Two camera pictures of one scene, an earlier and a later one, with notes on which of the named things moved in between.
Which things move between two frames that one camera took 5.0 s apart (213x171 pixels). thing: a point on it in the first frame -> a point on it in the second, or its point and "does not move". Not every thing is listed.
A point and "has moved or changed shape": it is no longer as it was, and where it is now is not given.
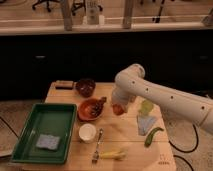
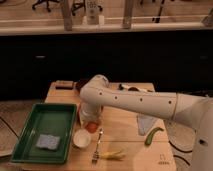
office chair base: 47,1 does not move
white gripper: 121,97 -> 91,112
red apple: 118,109 has moved or changed shape
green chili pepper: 148,139 does not move
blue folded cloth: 145,123 does not move
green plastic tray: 54,119 does not move
